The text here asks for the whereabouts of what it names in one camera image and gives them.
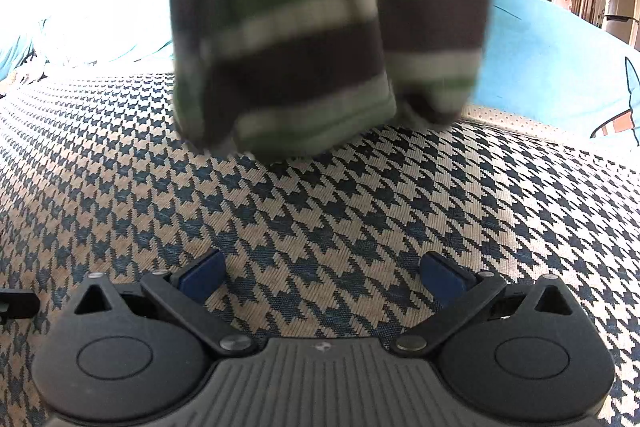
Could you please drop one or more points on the blue back cushion, script print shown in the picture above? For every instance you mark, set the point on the blue back cushion, script print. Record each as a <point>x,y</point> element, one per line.
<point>550,57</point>

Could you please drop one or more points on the green brown striped shirt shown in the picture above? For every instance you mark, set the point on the green brown striped shirt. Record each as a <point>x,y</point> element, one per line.
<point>310,32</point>

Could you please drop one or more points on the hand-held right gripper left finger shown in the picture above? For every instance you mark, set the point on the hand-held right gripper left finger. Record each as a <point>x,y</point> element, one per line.
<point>202,278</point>

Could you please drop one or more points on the houndstooth sofa seat cover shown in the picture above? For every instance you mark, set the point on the houndstooth sofa seat cover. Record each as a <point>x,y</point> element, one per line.
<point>350,217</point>

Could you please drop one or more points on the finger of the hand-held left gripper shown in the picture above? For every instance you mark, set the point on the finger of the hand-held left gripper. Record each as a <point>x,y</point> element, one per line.
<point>20,304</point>

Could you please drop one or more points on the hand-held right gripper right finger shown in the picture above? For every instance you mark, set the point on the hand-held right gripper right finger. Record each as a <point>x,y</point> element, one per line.
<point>441,279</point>

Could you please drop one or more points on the blue back cushion, star print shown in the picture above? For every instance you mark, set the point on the blue back cushion, star print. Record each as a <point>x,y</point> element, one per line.
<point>10,57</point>

